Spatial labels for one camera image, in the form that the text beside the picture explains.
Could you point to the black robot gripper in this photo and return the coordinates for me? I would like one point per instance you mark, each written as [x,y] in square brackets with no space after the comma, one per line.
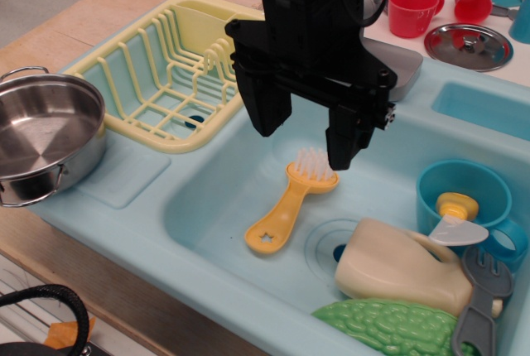
[313,48]

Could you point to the yellow dish brush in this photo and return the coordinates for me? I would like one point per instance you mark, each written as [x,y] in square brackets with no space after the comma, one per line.
[309,174]

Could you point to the steel pot lid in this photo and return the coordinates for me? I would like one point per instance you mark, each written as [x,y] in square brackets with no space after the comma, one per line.
[468,46]

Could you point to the grey toy faucet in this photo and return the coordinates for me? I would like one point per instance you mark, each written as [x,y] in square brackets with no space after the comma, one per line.
[406,64]

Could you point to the light blue toy sink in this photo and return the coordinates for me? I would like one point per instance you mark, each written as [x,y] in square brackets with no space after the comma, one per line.
[178,220]

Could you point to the yellow dish drying rack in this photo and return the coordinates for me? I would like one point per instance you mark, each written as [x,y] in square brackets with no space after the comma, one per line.
[167,78]

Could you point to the red cup front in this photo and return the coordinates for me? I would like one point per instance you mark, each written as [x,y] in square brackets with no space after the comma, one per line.
[411,18]

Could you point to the red cup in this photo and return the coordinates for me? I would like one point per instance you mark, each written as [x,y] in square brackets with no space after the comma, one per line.
[411,18]
[472,11]

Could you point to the cream plastic jug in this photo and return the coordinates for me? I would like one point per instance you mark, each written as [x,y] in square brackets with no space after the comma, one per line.
[386,262]

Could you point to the blue plastic cup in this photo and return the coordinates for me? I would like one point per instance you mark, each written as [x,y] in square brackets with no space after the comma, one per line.
[469,191]

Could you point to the red cup right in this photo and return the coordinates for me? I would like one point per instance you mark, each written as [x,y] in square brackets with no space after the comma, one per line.
[472,11]

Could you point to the green plastic vegetable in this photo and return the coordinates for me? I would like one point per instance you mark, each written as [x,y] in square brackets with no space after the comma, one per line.
[392,327]

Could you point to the teal cup at edge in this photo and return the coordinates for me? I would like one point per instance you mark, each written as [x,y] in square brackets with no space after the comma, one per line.
[520,28]

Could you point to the grey plastic fork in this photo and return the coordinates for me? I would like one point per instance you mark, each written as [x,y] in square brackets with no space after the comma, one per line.
[491,280]

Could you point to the orange tape piece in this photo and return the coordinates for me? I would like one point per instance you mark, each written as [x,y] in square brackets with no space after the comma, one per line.
[62,335]

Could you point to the yellow handled toy knife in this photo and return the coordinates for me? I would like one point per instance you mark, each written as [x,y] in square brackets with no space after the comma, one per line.
[456,226]

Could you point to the steel pot with handles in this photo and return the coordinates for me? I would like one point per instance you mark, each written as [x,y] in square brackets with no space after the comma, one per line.
[52,134]

